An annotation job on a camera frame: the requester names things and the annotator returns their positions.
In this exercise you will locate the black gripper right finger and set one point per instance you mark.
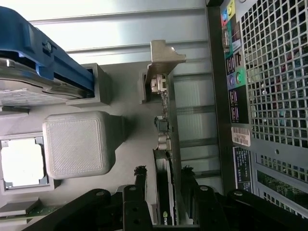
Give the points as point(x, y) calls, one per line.
point(207, 207)

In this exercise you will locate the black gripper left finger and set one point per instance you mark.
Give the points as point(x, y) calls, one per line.
point(134, 211)

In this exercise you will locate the dark printed label sticker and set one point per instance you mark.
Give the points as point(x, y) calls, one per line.
point(243, 168)

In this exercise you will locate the white barcode sticker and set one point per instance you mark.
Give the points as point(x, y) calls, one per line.
point(241, 136)

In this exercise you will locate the grey 3D-printed parts rack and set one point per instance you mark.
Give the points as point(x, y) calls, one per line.
point(77, 144)

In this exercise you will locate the green RAM stick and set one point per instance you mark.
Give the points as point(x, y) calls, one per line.
point(36, 211)

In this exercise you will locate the silver CPU chip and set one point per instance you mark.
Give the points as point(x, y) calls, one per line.
point(21, 163)

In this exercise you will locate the coloured port label panel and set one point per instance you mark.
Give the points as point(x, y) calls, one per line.
point(234, 60)

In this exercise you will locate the grey metal PC case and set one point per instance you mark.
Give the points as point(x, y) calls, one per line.
point(276, 72)

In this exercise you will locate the silver hard disk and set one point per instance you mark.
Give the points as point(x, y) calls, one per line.
point(29, 89)

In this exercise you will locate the blue plastic disk carrier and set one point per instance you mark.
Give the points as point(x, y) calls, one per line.
point(65, 65)

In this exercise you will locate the graphics card with metal bracket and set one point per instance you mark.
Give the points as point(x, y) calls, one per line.
point(171, 120)

